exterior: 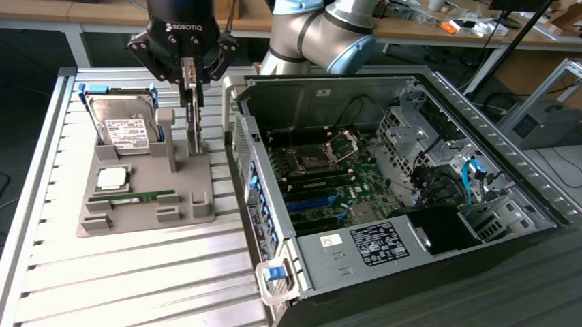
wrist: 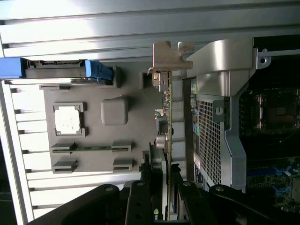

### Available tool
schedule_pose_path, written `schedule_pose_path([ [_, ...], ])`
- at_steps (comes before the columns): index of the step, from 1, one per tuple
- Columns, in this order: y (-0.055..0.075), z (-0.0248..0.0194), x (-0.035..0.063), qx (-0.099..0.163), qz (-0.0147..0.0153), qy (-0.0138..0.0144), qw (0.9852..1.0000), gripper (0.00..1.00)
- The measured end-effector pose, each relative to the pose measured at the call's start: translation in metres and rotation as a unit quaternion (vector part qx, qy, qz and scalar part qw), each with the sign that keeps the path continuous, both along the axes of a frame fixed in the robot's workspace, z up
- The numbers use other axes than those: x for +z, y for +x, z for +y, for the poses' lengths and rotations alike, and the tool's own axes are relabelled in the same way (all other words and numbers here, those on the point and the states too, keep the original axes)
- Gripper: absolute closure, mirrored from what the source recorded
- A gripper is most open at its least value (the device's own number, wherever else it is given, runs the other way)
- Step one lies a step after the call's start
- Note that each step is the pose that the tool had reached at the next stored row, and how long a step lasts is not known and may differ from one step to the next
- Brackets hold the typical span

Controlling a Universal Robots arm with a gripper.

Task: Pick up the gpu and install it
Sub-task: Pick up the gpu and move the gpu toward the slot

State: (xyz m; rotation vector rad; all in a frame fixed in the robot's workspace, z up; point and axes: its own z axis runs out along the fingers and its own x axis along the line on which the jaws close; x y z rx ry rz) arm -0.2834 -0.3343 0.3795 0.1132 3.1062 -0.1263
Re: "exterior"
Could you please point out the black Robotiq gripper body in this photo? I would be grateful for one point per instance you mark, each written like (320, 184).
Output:
(182, 17)

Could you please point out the black graphics card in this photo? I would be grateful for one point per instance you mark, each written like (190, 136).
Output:
(194, 129)

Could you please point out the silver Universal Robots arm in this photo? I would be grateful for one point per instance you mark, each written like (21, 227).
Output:
(318, 27)

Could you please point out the brown cardboard box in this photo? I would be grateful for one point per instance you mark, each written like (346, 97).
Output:
(223, 8)

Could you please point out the hard disk in blue carrier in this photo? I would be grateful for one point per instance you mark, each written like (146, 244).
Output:
(118, 116)

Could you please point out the thin metal locking lever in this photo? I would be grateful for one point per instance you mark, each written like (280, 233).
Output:
(290, 139)

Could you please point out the silver CPU chip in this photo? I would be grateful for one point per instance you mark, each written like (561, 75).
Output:
(112, 178)

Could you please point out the metal socket cover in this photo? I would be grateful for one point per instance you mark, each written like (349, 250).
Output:
(343, 144)

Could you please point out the open grey PC case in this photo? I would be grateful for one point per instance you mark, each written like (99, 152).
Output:
(268, 177)

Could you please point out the green RAM stick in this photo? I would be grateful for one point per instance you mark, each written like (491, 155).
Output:
(136, 197)

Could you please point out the grey parts rack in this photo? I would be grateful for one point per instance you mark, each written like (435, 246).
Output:
(150, 211)

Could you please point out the silver metal disk bay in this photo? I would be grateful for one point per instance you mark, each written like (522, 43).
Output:
(405, 133)

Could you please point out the green motherboard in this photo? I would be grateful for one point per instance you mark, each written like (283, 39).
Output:
(363, 177)

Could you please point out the white cup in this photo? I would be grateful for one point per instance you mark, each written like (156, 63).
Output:
(437, 4)

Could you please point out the small orange white box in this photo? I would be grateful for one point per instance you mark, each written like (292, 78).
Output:
(450, 26)

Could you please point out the black expansion slot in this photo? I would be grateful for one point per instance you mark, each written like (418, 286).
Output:
(314, 223)

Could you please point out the white tape roll box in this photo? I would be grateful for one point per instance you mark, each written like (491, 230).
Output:
(489, 29)

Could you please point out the black stand pole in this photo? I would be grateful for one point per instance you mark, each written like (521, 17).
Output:
(506, 51)

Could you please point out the black monitor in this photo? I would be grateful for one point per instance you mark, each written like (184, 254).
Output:
(518, 4)

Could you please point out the blue case latch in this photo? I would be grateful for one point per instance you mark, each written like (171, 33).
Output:
(275, 274)

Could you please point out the grey power supply unit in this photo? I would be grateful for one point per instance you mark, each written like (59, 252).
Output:
(327, 269)

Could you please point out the perforated metal disk bay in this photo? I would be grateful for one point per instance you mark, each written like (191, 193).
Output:
(495, 221)

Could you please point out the wooden desk grey frame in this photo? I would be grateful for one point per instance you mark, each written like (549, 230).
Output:
(422, 29)
(46, 13)

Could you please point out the grey cabinet aluminium frame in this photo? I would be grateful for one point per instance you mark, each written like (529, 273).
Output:
(550, 126)

